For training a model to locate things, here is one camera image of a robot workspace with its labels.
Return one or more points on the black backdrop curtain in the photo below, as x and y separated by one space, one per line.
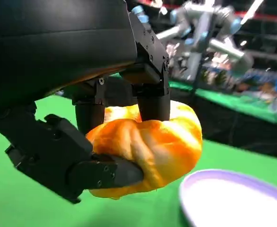
235 132

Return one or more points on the lilac plate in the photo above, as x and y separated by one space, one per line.
223 203

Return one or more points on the orange and white bread roll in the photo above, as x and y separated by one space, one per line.
166 146

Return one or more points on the green table cloth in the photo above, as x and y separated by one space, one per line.
22 201

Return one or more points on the blurred colourful workshop clutter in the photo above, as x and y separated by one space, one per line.
259 82

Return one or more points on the green covered workshop table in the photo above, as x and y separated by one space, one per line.
223 99

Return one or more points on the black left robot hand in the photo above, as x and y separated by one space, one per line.
57 47

